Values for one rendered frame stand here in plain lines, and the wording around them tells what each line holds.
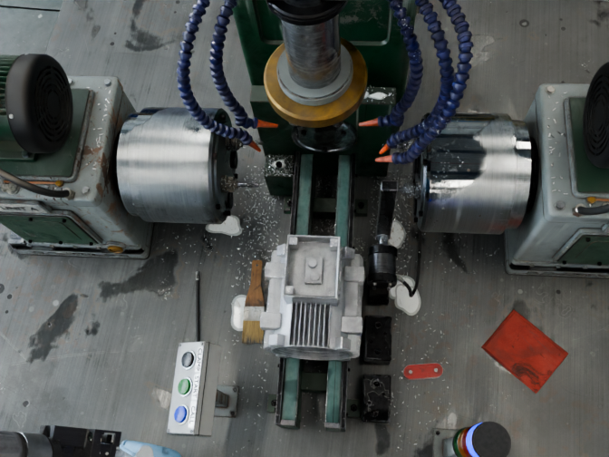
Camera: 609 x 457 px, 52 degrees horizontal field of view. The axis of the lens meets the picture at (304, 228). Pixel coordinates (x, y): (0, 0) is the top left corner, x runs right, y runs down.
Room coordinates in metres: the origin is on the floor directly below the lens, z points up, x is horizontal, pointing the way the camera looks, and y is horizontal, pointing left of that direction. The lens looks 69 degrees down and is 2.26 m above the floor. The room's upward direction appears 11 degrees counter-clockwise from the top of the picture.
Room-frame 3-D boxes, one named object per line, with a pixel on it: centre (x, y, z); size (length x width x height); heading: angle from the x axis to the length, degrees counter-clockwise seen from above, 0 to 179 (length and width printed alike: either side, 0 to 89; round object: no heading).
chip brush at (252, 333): (0.40, 0.15, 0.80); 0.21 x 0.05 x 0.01; 168
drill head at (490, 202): (0.51, -0.38, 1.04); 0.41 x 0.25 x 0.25; 76
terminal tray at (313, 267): (0.35, 0.00, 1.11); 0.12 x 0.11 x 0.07; 166
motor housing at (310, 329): (0.31, 0.01, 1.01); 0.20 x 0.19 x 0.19; 166
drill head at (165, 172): (0.68, 0.28, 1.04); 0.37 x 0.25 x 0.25; 76
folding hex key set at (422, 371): (0.17, -0.20, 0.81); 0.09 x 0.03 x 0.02; 83
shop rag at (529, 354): (0.17, -0.43, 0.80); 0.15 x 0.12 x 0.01; 36
